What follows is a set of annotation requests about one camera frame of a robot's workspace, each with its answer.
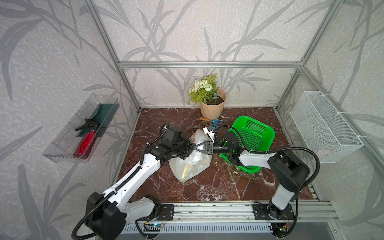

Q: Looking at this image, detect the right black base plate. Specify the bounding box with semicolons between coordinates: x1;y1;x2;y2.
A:
252;202;295;221

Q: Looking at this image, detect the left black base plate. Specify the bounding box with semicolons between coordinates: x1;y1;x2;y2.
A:
149;204;175;221

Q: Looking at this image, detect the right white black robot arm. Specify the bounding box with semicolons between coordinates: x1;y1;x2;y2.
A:
193;132;312;219

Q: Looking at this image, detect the green perforated plastic basket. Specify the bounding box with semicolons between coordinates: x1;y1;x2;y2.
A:
219;115;276;174

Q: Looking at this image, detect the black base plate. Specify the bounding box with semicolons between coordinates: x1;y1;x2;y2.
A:
149;204;175;221
252;202;295;221

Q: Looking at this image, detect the red black brush tool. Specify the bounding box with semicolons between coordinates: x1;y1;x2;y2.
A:
73;130;98;160

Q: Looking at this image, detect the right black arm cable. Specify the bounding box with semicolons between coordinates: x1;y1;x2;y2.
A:
214;125;321;238

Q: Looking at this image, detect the dark green flat board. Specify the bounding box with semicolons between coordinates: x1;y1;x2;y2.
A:
75;104;120;138

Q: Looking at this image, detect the terracotta flower pot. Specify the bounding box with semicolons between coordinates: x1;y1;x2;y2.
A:
200;89;227;120

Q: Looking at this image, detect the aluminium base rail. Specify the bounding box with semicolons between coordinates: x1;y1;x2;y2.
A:
89;200;340;224

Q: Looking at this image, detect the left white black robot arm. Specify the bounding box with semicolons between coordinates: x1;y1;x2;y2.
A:
71;137;195;240

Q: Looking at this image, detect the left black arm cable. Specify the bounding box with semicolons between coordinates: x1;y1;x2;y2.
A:
71;122;169;240

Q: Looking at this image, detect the small blue toy rake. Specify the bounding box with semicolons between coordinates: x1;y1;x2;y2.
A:
212;119;224;128

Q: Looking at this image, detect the pink object in wire basket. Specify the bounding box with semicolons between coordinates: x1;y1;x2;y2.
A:
316;150;330;159

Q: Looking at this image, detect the small green circuit board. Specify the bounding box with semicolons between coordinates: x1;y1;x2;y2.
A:
143;222;166;232

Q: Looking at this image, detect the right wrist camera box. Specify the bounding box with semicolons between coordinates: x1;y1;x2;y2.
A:
203;126;216;143

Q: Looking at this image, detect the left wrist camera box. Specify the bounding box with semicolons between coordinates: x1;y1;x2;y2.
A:
161;126;183;146

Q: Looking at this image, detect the green plant with white flowers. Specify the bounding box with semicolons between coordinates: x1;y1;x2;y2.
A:
187;74;220;105

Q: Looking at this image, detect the white printed plastic bag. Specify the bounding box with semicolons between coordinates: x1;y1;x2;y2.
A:
168;128;214;184

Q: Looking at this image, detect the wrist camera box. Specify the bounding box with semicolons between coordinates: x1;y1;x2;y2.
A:
161;126;183;146
203;126;216;143

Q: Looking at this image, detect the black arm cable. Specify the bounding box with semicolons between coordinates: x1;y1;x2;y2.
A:
71;122;169;240
214;125;321;238

